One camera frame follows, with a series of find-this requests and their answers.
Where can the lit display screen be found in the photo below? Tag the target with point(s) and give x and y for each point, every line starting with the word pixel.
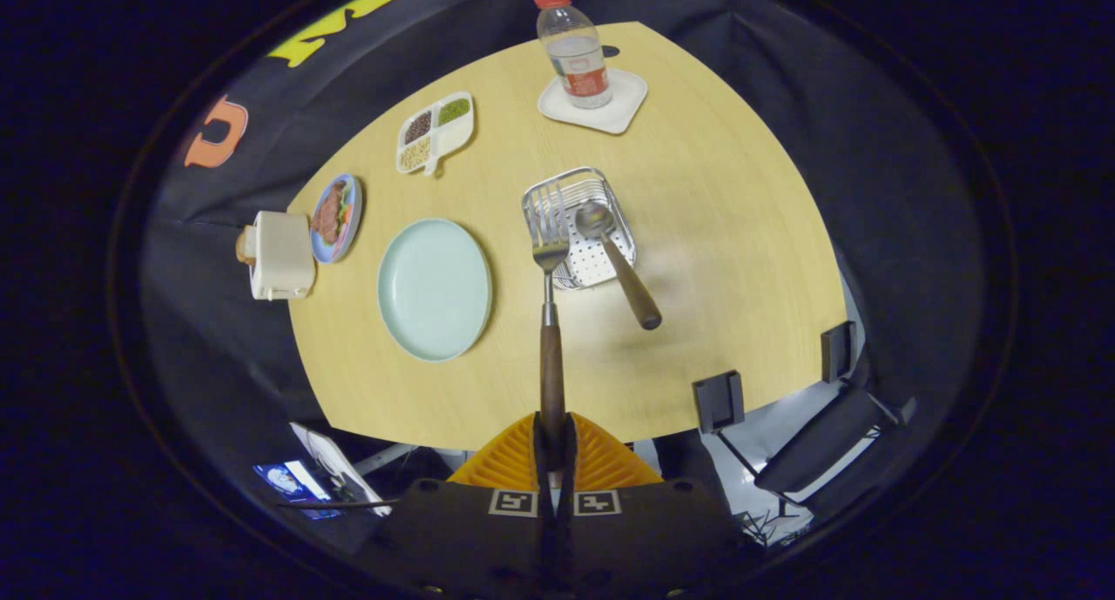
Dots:
pixel 287 487

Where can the clear plastic water bottle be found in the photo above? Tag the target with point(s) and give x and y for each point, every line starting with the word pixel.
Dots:
pixel 579 60

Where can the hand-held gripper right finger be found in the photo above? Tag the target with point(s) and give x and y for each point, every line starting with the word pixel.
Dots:
pixel 645 539

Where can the white square coaster tray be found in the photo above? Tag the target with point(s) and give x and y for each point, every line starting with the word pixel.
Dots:
pixel 623 114

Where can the white flat panel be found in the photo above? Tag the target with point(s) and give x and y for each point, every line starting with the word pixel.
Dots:
pixel 344 469

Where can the white divided dish of beans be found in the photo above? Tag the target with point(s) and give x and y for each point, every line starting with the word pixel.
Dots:
pixel 449 134

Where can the pale green round plate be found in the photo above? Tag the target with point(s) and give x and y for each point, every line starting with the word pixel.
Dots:
pixel 435 291

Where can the blue rimmed plate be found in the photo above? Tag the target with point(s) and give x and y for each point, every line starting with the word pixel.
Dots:
pixel 353 225

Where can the meat and vegetable food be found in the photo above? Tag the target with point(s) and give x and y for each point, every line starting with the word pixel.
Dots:
pixel 329 217

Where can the black office chair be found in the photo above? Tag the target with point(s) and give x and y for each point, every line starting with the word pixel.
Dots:
pixel 819 443

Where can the toasted bread slice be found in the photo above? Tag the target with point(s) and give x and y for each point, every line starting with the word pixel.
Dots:
pixel 244 246

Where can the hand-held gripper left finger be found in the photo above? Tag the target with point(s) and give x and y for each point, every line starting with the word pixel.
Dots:
pixel 470 539

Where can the cream toaster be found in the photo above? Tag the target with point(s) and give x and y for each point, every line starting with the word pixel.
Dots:
pixel 283 256

